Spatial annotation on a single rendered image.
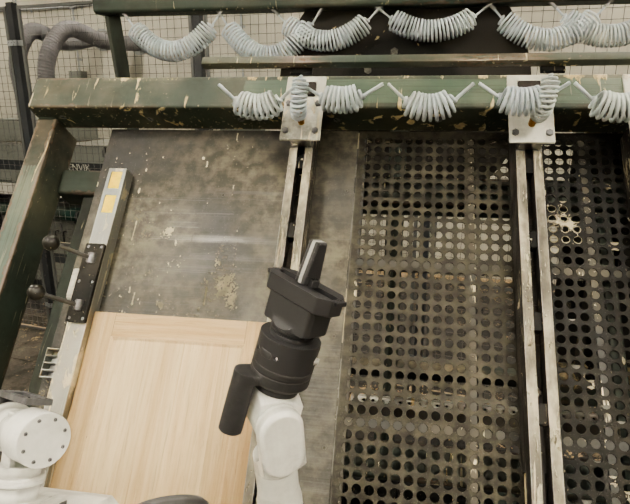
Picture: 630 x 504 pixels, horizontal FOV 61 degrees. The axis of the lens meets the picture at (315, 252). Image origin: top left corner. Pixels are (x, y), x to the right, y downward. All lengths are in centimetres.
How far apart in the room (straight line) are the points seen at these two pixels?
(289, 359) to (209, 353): 56
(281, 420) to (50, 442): 29
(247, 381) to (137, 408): 58
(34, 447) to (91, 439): 58
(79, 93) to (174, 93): 27
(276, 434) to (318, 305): 19
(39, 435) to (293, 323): 34
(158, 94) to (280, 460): 104
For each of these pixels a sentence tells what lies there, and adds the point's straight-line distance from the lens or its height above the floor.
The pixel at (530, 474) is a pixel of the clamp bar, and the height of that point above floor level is 116.
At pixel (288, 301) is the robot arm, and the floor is 157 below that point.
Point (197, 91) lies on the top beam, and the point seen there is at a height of 185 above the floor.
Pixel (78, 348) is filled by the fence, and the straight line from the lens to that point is 138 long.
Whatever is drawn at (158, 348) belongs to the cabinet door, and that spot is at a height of 128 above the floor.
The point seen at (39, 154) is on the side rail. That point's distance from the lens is 166.
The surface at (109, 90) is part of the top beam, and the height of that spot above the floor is 185.
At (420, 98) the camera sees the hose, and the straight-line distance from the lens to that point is 125.
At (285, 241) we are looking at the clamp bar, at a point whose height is 151.
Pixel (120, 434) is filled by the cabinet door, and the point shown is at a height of 112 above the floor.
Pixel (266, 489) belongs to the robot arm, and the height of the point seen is 127.
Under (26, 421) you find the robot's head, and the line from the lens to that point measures 76.
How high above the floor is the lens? 183
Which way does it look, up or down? 16 degrees down
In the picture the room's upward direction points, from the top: straight up
